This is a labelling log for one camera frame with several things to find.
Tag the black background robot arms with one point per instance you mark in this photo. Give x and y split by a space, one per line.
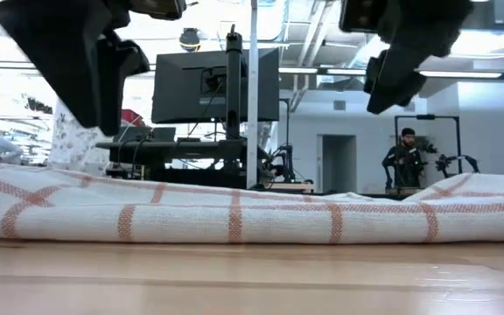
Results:
446 163

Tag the white patterned partition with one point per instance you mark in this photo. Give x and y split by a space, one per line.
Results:
70 149

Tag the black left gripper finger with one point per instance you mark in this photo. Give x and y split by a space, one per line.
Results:
118 61
68 52

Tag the black computer monitor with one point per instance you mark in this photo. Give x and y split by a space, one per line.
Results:
177 87

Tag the black background rig frame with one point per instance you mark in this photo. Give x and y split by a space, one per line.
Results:
458 140

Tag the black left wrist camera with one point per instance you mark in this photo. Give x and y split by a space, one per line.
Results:
160 9

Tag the black background robot arm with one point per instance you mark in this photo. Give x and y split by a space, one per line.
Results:
284 162

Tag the wooden background table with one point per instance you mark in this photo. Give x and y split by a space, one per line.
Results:
293 186

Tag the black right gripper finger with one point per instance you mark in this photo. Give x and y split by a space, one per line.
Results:
401 79
372 74

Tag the red background object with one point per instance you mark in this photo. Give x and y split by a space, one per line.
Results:
134 119

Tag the white towel with red grid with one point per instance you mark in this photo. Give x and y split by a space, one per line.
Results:
278 223

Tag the long ceiling light strip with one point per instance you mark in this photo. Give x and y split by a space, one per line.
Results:
459 74

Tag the grey desk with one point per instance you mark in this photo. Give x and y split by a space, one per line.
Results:
182 151

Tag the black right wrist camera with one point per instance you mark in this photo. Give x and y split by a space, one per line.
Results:
359 15

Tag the grey wall vent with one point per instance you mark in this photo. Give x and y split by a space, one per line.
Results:
339 105

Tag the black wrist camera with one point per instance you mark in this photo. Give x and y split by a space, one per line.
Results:
160 9
359 15

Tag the white vertical post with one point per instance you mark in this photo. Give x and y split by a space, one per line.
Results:
252 109

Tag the black ceiling lamp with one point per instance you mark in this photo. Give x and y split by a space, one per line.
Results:
189 39

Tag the grey doorway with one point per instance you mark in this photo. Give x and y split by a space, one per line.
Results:
339 162

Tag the black monitor stand pole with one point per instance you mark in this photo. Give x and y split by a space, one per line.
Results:
233 65

